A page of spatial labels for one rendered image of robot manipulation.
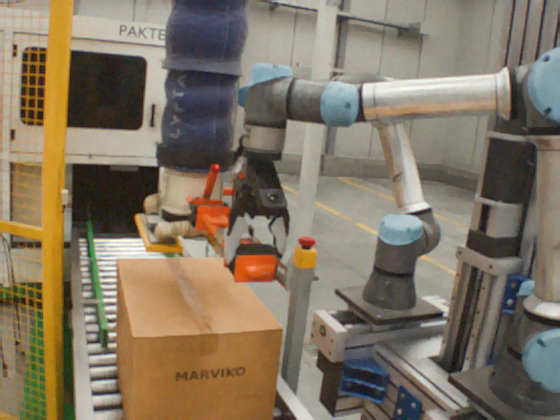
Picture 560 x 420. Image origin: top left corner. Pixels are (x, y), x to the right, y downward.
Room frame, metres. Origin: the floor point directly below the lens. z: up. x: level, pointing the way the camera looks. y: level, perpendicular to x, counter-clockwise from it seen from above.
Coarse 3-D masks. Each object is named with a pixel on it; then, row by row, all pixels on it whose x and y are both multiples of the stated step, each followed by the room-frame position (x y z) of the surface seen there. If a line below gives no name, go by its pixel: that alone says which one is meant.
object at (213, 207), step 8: (192, 200) 1.24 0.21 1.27; (200, 200) 1.25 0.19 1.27; (208, 200) 1.26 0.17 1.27; (216, 200) 1.26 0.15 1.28; (192, 208) 1.19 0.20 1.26; (200, 208) 1.17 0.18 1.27; (208, 208) 1.18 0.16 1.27; (216, 208) 1.18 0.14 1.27; (224, 208) 1.19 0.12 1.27; (192, 216) 1.21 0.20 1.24; (200, 216) 1.17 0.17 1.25; (216, 216) 1.19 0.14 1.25; (192, 224) 1.18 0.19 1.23; (200, 224) 1.17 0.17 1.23
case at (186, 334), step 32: (128, 288) 1.40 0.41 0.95; (160, 288) 1.43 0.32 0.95; (192, 288) 1.46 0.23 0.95; (224, 288) 1.49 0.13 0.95; (128, 320) 1.21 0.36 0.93; (160, 320) 1.21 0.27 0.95; (192, 320) 1.24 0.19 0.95; (224, 320) 1.26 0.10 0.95; (256, 320) 1.28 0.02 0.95; (128, 352) 1.21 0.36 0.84; (160, 352) 1.13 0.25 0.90; (192, 352) 1.16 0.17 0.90; (224, 352) 1.19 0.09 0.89; (256, 352) 1.22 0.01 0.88; (128, 384) 1.20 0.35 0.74; (160, 384) 1.13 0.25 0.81; (192, 384) 1.16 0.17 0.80; (224, 384) 1.19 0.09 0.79; (256, 384) 1.23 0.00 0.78; (128, 416) 1.20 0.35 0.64; (160, 416) 1.13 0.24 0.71; (192, 416) 1.16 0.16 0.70; (224, 416) 1.20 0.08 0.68; (256, 416) 1.23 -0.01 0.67
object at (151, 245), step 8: (136, 216) 1.54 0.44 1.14; (144, 216) 1.52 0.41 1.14; (144, 224) 1.44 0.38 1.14; (144, 232) 1.37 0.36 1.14; (152, 232) 1.36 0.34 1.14; (144, 240) 1.30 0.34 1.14; (152, 240) 1.29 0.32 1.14; (168, 240) 1.30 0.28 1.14; (176, 240) 1.33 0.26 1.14; (152, 248) 1.25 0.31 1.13; (160, 248) 1.26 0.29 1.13; (168, 248) 1.27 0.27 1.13; (176, 248) 1.27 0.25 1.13
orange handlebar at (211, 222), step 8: (224, 192) 1.52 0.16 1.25; (208, 216) 1.15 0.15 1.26; (224, 216) 1.17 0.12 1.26; (208, 224) 1.11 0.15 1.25; (216, 224) 1.09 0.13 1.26; (224, 224) 1.13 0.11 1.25; (208, 232) 1.10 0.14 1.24; (224, 248) 0.97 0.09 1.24; (248, 272) 0.84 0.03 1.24; (256, 272) 0.84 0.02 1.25; (264, 272) 0.84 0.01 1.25; (272, 272) 0.86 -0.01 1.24
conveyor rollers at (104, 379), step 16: (80, 240) 3.02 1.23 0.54; (96, 240) 3.07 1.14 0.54; (112, 240) 3.11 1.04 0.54; (128, 240) 3.15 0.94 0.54; (80, 256) 2.70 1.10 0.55; (96, 256) 2.75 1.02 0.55; (112, 256) 2.78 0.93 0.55; (128, 256) 2.81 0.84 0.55; (144, 256) 2.85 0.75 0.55; (160, 256) 2.89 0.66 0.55; (112, 272) 2.52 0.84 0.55; (112, 288) 2.34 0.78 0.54; (112, 304) 2.16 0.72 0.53; (96, 320) 1.96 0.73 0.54; (112, 320) 1.99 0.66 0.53; (96, 336) 1.80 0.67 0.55; (112, 336) 1.83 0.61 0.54; (96, 352) 1.71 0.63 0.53; (112, 352) 1.73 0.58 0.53; (96, 368) 1.56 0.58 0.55; (112, 368) 1.58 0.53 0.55; (96, 384) 1.47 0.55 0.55; (112, 384) 1.48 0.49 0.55; (96, 400) 1.38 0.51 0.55; (112, 400) 1.40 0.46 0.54; (96, 416) 1.30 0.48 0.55; (112, 416) 1.31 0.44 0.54
